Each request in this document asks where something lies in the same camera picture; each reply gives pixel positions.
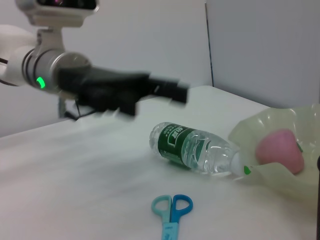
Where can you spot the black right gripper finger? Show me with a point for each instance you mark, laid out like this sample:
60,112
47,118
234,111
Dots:
318,200

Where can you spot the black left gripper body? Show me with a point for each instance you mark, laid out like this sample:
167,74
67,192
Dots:
105,82

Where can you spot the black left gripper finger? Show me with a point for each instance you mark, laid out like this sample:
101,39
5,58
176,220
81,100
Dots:
112,103
172,90

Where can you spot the clear water bottle green label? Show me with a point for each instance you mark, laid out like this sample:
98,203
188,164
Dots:
190,147

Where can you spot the pink toy peach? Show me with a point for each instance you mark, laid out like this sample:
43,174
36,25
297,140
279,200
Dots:
277,150

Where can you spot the blue sheathed scissors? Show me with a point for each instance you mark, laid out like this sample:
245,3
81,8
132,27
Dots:
170,222

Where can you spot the pale green glass fruit plate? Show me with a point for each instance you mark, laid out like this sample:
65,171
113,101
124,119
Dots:
275,120

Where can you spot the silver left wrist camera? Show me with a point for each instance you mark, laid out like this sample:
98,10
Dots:
57,10

